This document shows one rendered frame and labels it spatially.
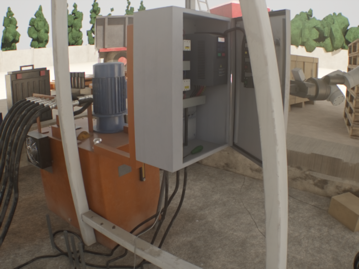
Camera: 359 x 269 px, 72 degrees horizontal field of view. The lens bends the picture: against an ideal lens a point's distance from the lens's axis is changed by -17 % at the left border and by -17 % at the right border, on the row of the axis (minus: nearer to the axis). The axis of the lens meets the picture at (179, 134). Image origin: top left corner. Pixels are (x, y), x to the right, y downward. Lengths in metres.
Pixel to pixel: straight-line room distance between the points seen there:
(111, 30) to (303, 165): 7.89
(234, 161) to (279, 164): 1.99
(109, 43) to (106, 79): 7.63
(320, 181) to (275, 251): 1.60
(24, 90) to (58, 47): 1.98
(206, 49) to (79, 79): 0.86
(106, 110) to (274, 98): 1.25
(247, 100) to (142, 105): 0.44
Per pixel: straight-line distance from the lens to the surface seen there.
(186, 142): 1.35
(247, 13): 0.73
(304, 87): 1.04
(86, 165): 1.58
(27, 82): 3.36
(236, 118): 1.32
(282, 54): 1.02
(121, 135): 1.73
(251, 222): 2.01
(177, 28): 1.02
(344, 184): 2.43
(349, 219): 2.10
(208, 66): 1.23
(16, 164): 1.48
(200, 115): 1.45
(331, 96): 1.17
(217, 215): 2.06
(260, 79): 0.72
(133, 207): 1.75
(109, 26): 9.41
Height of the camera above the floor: 1.08
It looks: 16 degrees down
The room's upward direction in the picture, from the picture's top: straight up
